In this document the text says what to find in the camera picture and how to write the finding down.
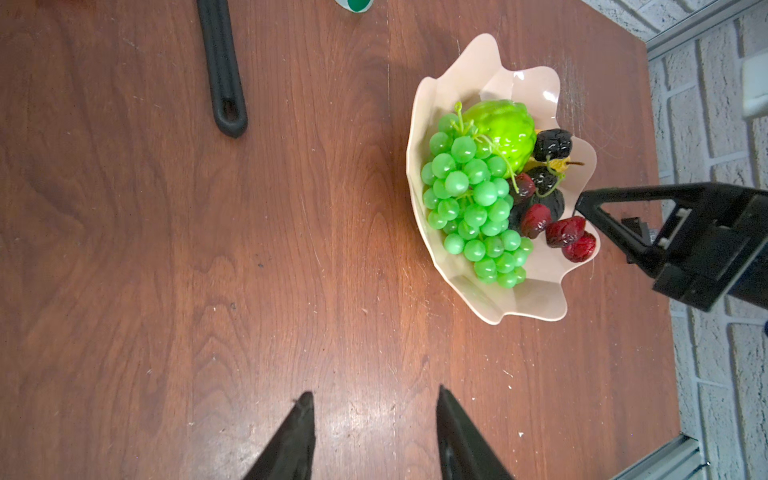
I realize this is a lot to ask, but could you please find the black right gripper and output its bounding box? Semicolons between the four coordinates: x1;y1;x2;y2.
576;183;767;312

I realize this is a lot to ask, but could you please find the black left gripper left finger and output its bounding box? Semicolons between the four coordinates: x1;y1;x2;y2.
244;391;316;480

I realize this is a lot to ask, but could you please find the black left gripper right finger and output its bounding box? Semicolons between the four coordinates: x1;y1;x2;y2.
436;385;513;480

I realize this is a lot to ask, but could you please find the red fake cherry pair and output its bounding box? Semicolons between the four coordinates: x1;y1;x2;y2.
509;173;553;239
545;216;597;263

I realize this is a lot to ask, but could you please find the dark fake avocado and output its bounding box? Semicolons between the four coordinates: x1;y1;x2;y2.
509;189;565;235

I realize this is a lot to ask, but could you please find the yellow fake lemon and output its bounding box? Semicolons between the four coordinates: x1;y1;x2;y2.
524;157;584;178

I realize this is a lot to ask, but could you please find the green bumpy fake fruit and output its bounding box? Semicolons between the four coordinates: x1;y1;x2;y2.
463;99;536;174

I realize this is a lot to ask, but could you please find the green fake grape bunch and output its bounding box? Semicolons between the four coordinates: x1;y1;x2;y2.
420;104;530;289

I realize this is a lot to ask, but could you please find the beige wavy fruit bowl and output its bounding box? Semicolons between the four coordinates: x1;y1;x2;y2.
405;33;577;325

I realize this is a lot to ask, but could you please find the small black orange device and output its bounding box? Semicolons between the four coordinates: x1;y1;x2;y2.
620;217;652;266

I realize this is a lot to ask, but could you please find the red black pipe wrench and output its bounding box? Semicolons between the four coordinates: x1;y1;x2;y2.
196;0;248;138

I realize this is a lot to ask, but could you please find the white sticker roll green dot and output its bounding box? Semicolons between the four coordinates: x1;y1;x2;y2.
336;0;373;13

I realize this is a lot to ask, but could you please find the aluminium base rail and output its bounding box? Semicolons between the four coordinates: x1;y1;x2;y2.
614;434;708;480

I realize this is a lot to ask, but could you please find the aluminium corner frame post right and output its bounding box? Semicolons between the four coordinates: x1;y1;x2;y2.
646;0;761;61

